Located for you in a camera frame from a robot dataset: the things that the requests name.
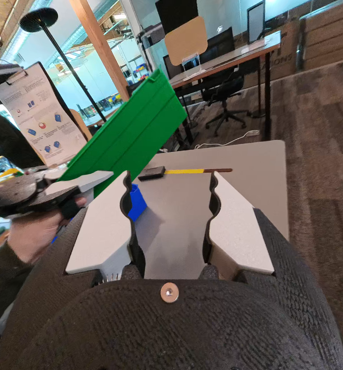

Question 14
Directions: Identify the blue plastic bin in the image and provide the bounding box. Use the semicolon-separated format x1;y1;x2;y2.
53;184;147;243

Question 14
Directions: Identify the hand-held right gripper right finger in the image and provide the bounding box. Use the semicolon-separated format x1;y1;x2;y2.
203;171;275;281

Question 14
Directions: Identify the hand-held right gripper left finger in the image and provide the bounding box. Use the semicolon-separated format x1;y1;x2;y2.
66;171;140;278

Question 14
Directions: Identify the person's left hand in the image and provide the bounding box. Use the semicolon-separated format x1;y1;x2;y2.
7;197;88;265

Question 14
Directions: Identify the long wooden desk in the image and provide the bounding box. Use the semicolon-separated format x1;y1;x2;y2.
169;30;282;142

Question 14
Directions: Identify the white cable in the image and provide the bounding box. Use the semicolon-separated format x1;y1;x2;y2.
195;130;260;150

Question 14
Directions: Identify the black office chair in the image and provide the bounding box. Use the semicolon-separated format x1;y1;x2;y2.
198;28;253;136

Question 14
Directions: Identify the instruction sheet board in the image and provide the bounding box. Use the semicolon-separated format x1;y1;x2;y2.
0;61;94;168

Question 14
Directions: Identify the white desk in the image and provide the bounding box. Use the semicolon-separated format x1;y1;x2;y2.
0;140;289;347

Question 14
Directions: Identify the black object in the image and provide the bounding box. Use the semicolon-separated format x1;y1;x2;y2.
138;167;167;181

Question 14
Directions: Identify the green plastic bin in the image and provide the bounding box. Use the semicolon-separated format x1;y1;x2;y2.
59;68;188;200

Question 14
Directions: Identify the wooden post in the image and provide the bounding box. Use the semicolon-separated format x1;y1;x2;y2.
70;0;131;102

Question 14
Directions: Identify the small black monitor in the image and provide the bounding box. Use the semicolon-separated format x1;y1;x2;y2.
247;0;265;44

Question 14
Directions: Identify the large cardboard box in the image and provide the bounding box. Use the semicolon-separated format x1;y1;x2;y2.
270;20;302;81

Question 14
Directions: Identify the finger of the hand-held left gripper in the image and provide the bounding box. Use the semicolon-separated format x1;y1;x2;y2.
43;171;114;196

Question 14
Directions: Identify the tan chair back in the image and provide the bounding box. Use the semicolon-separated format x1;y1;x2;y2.
164;16;208;67

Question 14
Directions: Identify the black floor lamp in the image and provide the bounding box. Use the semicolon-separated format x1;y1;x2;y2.
19;7;108;125

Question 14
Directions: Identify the yellow parts bin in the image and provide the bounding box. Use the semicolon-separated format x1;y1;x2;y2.
0;168;24;182

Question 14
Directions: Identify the person's left forearm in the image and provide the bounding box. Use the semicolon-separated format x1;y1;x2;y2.
0;242;36;330

